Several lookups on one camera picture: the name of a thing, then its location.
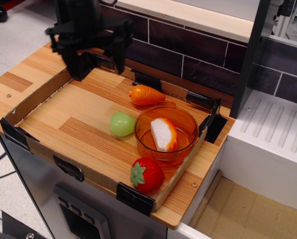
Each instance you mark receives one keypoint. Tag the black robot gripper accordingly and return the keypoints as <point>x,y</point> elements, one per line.
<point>82,27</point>

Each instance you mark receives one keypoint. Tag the white and orange toy sushi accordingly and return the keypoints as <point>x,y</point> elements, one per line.
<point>164,134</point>

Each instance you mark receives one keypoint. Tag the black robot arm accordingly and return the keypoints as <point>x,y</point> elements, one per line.
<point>98,57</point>

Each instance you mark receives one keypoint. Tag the cardboard fence with black tape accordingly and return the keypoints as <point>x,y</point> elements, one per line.
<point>70,119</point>

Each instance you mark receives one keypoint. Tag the orange transparent plastic pot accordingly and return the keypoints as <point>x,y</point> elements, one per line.
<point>186,125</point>

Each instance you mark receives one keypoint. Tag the orange toy carrot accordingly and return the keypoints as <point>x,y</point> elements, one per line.
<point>142,95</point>

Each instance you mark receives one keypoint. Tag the green toy fruit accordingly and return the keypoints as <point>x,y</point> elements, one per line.
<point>121,124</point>

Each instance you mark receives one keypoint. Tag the red toy strawberry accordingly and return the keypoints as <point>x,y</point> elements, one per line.
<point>146,175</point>

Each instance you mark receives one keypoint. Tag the grey toy oven front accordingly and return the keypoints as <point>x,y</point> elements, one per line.
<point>83,221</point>

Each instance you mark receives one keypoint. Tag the white toy sink drainboard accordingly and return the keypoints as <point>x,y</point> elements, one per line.
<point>260,153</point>

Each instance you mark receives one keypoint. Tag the dark grey vertical post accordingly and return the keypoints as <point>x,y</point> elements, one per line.
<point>246,80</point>

